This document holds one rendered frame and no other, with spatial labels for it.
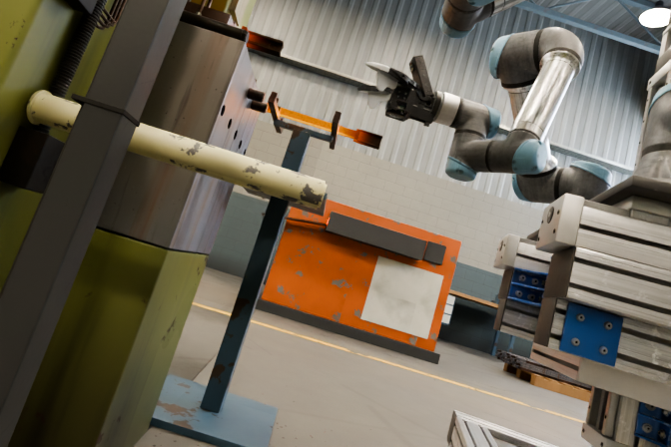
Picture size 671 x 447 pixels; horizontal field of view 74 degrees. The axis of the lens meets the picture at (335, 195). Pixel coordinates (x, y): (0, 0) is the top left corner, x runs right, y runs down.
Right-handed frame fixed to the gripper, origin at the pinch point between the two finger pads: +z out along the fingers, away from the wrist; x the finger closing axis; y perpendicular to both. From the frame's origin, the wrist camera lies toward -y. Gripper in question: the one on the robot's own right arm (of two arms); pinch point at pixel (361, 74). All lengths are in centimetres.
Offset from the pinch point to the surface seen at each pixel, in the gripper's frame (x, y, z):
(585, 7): 703, -619, -392
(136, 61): -60, 34, 22
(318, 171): 757, -137, 28
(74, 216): -60, 51, 21
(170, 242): -16, 52, 25
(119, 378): -16, 77, 25
